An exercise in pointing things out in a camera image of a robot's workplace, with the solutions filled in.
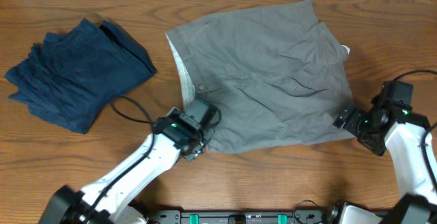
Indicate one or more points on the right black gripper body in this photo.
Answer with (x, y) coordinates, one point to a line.
(360, 126)

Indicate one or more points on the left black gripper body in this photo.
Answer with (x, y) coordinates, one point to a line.
(201, 140)

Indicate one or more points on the grey shorts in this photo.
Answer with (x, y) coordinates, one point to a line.
(276, 73)

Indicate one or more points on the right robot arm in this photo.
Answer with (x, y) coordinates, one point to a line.
(407, 137)

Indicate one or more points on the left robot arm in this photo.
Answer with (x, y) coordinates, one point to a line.
(180, 133)

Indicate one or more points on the folded dark blue garment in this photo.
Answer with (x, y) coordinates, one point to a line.
(68, 79)

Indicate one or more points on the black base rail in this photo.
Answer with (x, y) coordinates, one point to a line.
(306, 211)

